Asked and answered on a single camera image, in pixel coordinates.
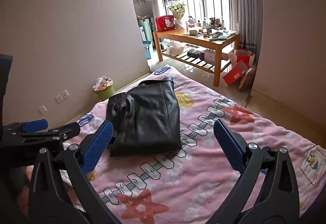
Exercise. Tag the white wall socket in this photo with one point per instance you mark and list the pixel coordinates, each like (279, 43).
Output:
(59, 98)
(65, 94)
(42, 109)

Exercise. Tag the person's left hand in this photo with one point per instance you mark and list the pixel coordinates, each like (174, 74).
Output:
(28, 173)

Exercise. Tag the cluster of cosmetics bottles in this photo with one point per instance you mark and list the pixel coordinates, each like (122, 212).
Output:
(216, 29)

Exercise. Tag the black leather jacket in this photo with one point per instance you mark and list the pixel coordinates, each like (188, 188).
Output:
(147, 117)

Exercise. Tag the white gift box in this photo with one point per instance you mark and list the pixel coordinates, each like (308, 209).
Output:
(210, 57)

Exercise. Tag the pink printed blanket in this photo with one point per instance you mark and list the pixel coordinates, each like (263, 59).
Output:
(203, 188)

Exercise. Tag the white paper shopping bag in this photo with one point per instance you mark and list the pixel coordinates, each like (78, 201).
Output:
(242, 57)

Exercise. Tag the blue storage box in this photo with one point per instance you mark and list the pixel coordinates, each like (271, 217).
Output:
(149, 50)

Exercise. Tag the cartoon cat figurine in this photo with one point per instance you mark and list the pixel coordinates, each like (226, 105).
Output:
(191, 22)

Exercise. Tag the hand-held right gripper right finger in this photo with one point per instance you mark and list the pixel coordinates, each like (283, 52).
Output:
(229, 145)

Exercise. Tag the red flat box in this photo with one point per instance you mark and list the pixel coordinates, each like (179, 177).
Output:
(234, 74)

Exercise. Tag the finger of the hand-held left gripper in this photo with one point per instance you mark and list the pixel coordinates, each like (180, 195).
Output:
(58, 133)
(35, 125)

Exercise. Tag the green trash bin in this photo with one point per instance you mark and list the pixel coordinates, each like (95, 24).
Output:
(105, 92)

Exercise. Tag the red cartoon bag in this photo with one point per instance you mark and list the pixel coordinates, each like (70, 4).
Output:
(165, 23)

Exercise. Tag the teal suitcase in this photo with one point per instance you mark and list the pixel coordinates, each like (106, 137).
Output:
(145, 30)

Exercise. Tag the wooden low table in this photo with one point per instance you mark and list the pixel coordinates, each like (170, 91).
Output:
(183, 34)

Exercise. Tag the white plastic bag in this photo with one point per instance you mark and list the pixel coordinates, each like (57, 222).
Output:
(175, 48)

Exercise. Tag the round patterned board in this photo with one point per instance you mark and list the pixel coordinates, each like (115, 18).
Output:
(247, 78)

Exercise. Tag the white flower bouquet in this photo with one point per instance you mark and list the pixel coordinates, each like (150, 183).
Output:
(177, 9)

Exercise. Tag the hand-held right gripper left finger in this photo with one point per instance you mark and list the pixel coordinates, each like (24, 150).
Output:
(99, 147)

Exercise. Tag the black gift box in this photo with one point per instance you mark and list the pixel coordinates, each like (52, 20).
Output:
(193, 54)

